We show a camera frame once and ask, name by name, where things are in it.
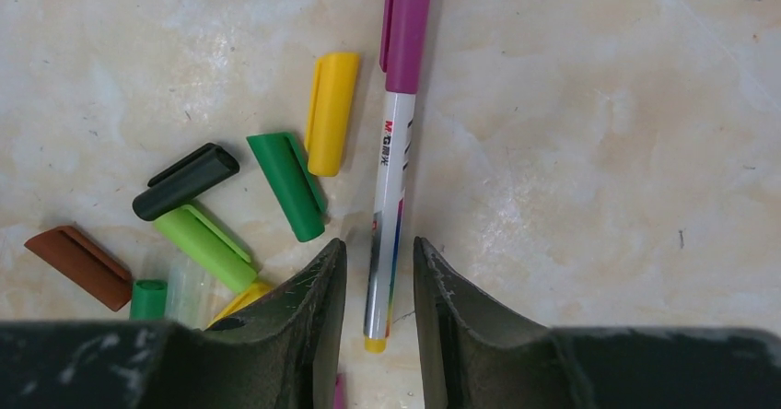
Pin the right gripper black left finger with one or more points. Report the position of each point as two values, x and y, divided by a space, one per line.
281 351

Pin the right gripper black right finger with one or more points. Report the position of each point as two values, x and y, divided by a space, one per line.
476 352

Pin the yellow pen cap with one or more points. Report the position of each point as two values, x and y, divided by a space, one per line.
255 291
331 97

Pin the purple pen cap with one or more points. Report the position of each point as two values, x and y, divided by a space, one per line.
339 401

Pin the lime pen cap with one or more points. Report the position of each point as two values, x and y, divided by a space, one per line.
195 234

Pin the green pen cap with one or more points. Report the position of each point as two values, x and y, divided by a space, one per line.
149 299
284 164

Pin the black pen cap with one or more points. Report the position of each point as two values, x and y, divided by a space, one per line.
181 182

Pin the brown pen cap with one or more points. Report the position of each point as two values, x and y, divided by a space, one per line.
85 263

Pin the marker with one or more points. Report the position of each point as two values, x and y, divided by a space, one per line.
402 46

